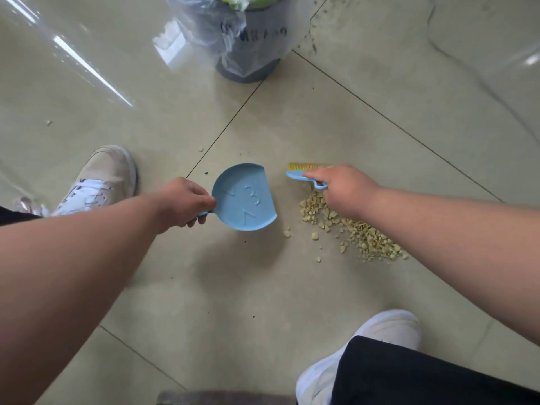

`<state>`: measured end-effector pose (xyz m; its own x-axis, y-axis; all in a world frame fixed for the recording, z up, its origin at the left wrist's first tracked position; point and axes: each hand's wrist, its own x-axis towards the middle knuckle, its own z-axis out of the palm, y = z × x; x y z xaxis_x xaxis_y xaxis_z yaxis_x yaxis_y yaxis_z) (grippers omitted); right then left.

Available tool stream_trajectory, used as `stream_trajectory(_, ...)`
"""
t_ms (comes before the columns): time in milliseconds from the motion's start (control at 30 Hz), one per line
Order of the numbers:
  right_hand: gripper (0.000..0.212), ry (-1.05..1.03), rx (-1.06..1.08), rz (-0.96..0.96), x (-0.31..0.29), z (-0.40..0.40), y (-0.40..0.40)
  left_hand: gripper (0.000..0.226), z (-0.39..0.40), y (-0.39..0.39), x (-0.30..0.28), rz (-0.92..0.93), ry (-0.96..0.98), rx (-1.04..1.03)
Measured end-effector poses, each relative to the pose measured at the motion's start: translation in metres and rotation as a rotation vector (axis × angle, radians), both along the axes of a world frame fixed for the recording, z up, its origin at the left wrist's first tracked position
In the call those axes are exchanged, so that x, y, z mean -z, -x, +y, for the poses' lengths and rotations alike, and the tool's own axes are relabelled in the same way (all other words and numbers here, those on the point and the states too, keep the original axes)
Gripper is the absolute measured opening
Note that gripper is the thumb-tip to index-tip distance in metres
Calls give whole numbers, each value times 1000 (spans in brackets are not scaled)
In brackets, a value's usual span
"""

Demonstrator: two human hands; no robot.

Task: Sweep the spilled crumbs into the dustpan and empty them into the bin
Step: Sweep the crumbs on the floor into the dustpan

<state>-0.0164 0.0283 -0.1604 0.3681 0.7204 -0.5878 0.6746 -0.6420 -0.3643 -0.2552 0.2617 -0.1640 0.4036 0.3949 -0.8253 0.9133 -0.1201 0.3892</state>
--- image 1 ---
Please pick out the grey bin with plastic bag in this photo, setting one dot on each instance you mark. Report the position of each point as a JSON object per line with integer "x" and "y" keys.
{"x": 249, "y": 71}

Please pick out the person's left white shoe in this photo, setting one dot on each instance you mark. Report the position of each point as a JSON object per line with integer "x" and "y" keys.
{"x": 105, "y": 172}

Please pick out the person's left forearm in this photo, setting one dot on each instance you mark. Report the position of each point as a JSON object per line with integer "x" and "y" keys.
{"x": 63, "y": 291}

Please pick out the blue brush yellow bristles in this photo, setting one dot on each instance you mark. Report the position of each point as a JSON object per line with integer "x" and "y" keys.
{"x": 295, "y": 174}

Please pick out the person's left hand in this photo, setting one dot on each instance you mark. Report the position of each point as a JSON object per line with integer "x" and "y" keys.
{"x": 185, "y": 202}

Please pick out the wooden folding stool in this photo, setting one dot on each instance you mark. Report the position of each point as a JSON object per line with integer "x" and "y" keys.
{"x": 211, "y": 398}

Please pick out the person's right white shoe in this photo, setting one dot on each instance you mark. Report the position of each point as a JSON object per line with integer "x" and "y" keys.
{"x": 388, "y": 329}

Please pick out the blue plastic dustpan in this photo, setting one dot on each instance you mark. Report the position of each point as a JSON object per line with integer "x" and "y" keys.
{"x": 244, "y": 198}

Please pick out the person's black trousers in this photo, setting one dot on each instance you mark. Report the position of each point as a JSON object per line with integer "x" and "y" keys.
{"x": 401, "y": 375}

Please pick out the person's white shoe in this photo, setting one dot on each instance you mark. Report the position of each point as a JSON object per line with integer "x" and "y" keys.
{"x": 388, "y": 329}
{"x": 105, "y": 172}

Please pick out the person's right hand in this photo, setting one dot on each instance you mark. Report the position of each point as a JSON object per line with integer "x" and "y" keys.
{"x": 350, "y": 189}

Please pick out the person's right forearm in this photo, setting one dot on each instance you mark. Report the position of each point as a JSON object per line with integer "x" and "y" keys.
{"x": 464, "y": 248}

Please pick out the pile of yellow crumbs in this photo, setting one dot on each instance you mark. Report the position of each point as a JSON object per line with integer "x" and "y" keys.
{"x": 371, "y": 244}

